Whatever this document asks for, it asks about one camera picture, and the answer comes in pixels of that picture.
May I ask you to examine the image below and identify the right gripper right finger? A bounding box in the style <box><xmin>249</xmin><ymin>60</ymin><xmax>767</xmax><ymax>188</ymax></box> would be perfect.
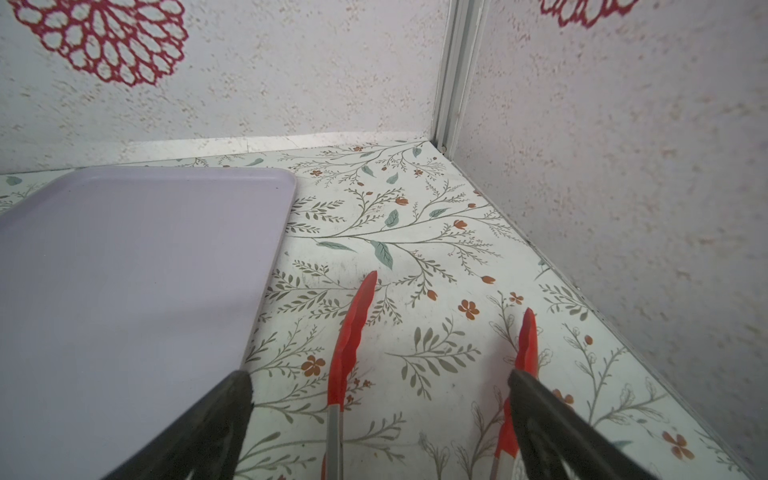
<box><xmin>508</xmin><ymin>369</ymin><xmax>653</xmax><ymax>480</ymax></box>

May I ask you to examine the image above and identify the lavender plastic tray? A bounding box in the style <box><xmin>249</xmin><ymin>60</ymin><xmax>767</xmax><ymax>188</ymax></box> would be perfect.
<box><xmin>1</xmin><ymin>166</ymin><xmax>298</xmax><ymax>479</ymax></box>

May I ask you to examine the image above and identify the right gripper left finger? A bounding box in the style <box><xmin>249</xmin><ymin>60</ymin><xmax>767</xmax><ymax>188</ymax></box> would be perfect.
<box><xmin>106</xmin><ymin>370</ymin><xmax>253</xmax><ymax>479</ymax></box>

